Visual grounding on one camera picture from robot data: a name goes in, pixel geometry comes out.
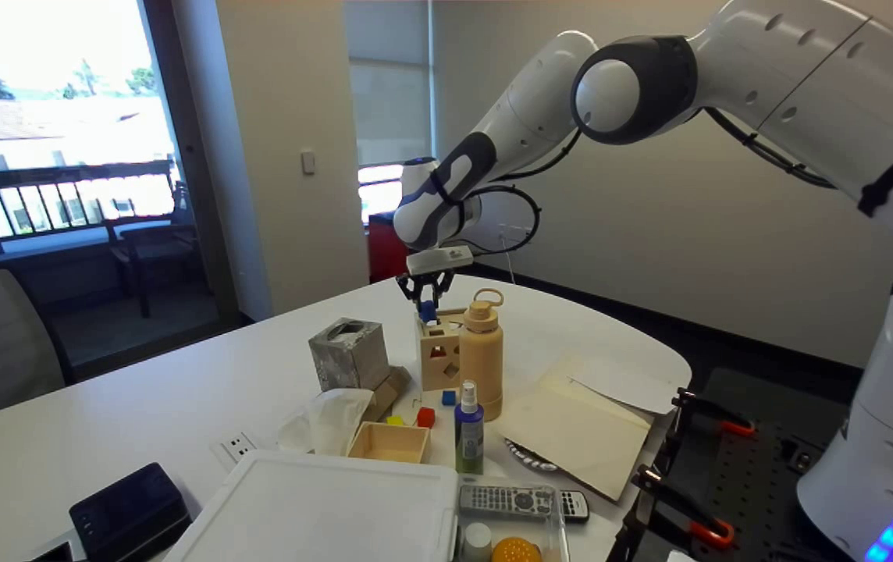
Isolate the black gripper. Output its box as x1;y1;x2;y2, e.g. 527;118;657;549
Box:
398;243;476;311

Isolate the black tablet device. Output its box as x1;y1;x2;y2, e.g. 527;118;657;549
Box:
68;463;192;562

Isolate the clear plastic storage bin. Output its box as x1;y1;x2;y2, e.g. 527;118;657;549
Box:
454;480;567;562

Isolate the grey remote control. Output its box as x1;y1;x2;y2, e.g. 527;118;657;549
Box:
458;484;591;525

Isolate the red cabinet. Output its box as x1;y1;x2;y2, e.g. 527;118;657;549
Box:
367;213;407;279

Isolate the small glue bottle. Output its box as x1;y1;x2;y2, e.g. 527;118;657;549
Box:
456;380;485;474

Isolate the wooden shape sorter box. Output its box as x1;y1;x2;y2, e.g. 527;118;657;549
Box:
418;320;461;391

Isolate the red cube block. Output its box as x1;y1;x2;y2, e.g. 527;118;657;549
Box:
417;406;437;427

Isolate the black flat object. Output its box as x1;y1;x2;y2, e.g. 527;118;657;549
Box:
367;366;411;420

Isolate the white plastic bag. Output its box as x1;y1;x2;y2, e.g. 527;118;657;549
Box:
278;386;373;454

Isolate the wall light switch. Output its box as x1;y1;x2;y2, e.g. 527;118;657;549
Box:
300;146;320;174

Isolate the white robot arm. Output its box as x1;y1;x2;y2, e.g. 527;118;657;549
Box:
393;0;893;562

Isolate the black orange clamp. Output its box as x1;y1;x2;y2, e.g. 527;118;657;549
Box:
630;465;738;549
674;386;758;441

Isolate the open cardboard box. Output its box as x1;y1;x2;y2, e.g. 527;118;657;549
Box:
500;349;692;498

